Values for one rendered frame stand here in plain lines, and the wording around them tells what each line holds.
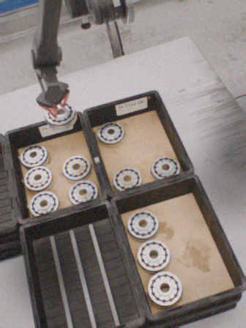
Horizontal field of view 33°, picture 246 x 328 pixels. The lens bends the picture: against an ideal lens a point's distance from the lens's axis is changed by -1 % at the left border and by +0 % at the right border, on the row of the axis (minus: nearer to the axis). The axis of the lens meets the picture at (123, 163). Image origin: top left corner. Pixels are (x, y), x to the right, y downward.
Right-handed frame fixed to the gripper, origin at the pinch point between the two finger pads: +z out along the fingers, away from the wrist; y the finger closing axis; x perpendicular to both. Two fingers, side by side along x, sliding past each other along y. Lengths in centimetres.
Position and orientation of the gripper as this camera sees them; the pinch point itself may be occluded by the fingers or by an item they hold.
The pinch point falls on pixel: (58, 110)
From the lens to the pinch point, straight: 141.7
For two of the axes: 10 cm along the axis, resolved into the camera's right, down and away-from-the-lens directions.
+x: -8.7, -3.5, 3.4
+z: 1.0, 5.5, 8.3
